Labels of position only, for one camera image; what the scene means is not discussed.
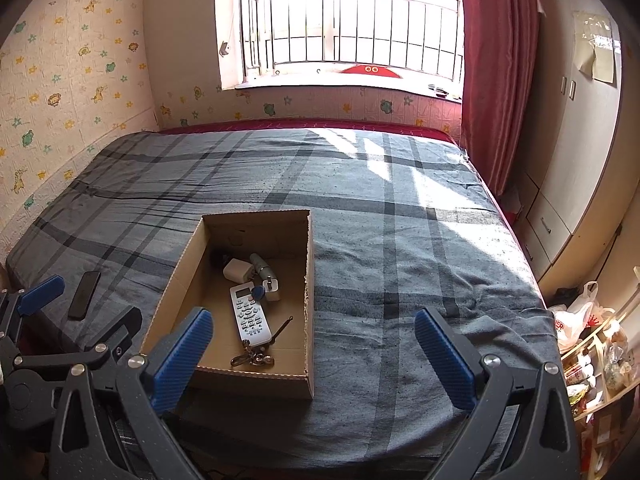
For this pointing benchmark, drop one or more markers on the metal window railing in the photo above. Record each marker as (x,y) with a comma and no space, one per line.
(404,36)

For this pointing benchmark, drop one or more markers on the red window cushion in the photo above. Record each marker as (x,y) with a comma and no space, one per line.
(371,70)

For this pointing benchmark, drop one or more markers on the black smartphone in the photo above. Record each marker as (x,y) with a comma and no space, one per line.
(83,295)

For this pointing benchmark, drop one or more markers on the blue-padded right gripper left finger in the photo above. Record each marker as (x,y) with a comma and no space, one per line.
(109,423)

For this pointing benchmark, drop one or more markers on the keys with carabiner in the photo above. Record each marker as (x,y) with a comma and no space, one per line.
(253,355)

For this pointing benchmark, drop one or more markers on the white air conditioner remote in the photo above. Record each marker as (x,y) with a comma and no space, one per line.
(249,316)

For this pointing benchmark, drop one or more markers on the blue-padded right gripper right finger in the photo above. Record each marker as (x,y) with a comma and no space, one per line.
(542,442)

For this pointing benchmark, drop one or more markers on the beige wardrobe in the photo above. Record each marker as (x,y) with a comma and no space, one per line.
(576,157)

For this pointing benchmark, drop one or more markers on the grey plaid bed blanket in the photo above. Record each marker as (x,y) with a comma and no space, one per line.
(390,225)

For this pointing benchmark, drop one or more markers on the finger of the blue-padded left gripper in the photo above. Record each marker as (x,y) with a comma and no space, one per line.
(116,338)
(39,296)

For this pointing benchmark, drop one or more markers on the light blue tube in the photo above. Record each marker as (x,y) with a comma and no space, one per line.
(261,267)

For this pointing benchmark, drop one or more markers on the white plastic bag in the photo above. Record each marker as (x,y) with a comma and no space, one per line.
(584,312)

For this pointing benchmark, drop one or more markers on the small white charger plug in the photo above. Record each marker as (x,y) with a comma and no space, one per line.
(271,288)

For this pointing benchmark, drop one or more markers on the wooden shelf with clutter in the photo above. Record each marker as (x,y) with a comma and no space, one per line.
(601,372)

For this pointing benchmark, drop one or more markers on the blue key fob tag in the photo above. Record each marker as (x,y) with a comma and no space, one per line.
(258,292)

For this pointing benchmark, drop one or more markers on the red curtain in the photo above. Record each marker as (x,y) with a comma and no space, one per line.
(500,45)

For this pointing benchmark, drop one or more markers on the brown cardboard box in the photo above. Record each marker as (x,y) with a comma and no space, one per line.
(283,238)

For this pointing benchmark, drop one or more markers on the large white charger plug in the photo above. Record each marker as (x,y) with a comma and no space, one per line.
(238,271)

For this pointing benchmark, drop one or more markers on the paper note on wardrobe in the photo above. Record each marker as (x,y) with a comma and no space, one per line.
(594,46)

